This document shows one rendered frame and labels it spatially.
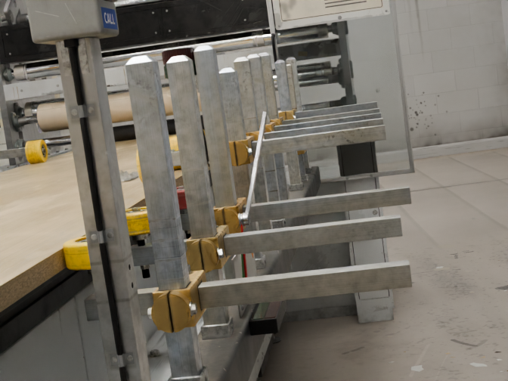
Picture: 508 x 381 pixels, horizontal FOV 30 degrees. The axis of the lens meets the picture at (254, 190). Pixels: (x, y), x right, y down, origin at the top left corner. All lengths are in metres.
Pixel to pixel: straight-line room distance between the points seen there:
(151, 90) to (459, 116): 9.39
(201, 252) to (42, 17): 0.61
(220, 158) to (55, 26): 0.80
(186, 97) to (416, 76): 9.03
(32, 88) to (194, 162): 2.81
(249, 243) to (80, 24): 0.66
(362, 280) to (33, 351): 0.44
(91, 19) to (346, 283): 0.51
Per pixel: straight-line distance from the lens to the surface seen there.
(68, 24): 0.93
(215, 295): 1.26
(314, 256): 4.19
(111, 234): 0.95
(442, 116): 10.48
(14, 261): 1.25
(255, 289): 1.25
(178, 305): 1.20
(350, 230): 1.48
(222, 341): 1.47
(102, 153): 0.94
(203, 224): 1.46
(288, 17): 3.96
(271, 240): 1.49
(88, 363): 1.52
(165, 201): 1.20
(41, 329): 1.34
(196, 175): 1.45
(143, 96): 1.20
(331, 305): 4.23
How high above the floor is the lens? 1.09
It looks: 7 degrees down
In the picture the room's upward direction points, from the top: 8 degrees counter-clockwise
